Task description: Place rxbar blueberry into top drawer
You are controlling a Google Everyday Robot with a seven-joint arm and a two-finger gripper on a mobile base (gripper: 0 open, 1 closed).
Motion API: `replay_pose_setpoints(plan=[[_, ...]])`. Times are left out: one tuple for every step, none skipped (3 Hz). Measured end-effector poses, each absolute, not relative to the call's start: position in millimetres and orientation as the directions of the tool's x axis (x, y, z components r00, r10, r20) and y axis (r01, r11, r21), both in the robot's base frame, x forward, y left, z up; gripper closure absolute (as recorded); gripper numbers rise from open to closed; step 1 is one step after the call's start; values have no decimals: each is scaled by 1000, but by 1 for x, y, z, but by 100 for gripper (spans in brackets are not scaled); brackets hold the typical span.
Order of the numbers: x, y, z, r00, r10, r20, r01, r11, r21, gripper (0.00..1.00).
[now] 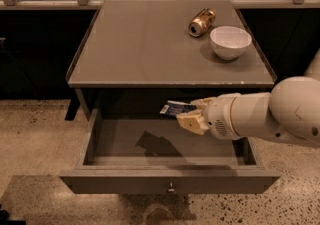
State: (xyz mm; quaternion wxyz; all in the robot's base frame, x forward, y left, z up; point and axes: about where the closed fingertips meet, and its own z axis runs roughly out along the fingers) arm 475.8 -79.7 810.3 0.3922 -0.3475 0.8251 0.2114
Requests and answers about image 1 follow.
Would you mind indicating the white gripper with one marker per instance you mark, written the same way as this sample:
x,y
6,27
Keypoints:
x,y
218,116

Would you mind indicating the blue rxbar blueberry wrapper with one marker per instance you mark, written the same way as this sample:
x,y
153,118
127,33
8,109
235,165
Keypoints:
x,y
173,108

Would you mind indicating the gold soda can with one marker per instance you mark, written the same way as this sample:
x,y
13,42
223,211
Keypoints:
x,y
200,24

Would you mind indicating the small metal drawer knob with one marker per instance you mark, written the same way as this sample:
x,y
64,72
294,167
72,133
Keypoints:
x,y
171,189

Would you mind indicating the grey wooden cabinet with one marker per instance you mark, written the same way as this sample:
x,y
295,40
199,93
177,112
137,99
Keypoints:
x,y
146,44

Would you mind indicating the open grey top drawer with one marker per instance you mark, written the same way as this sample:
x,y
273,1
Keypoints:
x,y
136,155

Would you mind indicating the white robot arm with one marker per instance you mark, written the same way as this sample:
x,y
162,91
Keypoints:
x,y
289,114

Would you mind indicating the white ceramic bowl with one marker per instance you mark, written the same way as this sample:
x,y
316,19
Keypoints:
x,y
229,42

